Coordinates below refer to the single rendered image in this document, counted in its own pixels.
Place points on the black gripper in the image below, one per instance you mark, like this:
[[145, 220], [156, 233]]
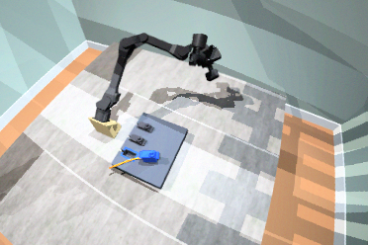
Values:
[[212, 73]]

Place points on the blue micro servo with orange cable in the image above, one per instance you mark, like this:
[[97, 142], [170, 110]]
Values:
[[146, 156]]

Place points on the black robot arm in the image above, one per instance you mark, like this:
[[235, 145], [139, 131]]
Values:
[[126, 48]]

